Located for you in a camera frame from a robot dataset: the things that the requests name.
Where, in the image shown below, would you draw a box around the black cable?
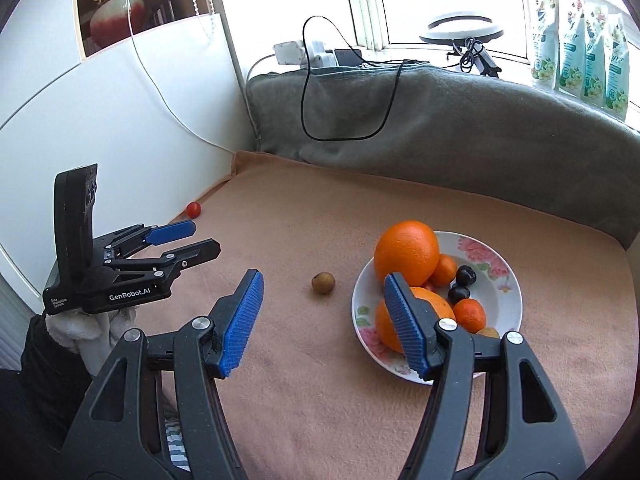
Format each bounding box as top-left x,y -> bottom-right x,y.
300,15 -> 413,142

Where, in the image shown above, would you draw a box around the white floral plate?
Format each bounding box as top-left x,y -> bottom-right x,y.
351,231 -> 523,386

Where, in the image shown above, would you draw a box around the ring light with black stand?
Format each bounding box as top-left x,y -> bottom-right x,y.
419,14 -> 506,80

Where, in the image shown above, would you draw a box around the grey blanket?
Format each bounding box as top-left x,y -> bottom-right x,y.
245,62 -> 640,251

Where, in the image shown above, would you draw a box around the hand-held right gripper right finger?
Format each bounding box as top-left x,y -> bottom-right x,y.
383,272 -> 587,480

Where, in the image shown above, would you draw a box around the large orange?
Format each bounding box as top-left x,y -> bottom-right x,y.
374,220 -> 441,288
376,286 -> 457,355

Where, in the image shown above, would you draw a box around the thin white cable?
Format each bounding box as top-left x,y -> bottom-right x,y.
121,0 -> 238,155

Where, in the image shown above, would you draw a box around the red and white vase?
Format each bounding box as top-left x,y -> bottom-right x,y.
87,0 -> 147,48

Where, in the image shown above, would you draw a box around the person's left hand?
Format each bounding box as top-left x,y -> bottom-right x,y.
46,307 -> 137,376

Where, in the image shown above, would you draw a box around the white power strip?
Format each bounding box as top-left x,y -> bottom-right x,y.
272,41 -> 311,66

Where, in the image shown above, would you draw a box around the beige blanket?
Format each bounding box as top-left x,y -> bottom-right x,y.
85,150 -> 636,480

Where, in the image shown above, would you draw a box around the white plug adapter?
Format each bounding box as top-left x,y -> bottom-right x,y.
309,39 -> 332,68

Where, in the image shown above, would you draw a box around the white window frame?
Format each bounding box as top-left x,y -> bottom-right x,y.
345,0 -> 640,66

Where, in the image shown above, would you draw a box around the dark books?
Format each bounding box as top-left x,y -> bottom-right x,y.
150,0 -> 183,26

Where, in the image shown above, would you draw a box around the striped cloth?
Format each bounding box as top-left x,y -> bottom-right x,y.
162,410 -> 193,473

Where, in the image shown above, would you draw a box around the pale green printed pouch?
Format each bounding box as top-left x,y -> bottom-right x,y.
530,0 -> 560,92
582,2 -> 608,108
602,12 -> 632,122
556,0 -> 587,97

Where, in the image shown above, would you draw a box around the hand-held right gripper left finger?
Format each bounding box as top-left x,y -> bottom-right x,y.
62,268 -> 264,480

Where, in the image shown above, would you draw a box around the white board panel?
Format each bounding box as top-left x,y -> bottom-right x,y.
0,12 -> 251,311

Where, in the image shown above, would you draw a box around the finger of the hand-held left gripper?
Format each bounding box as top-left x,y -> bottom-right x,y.
95,220 -> 197,261
107,239 -> 222,281

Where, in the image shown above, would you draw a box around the small mandarin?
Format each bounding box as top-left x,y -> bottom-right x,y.
453,298 -> 487,334
430,254 -> 459,287

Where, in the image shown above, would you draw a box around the person's left forearm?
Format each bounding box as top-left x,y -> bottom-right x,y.
0,312 -> 96,461

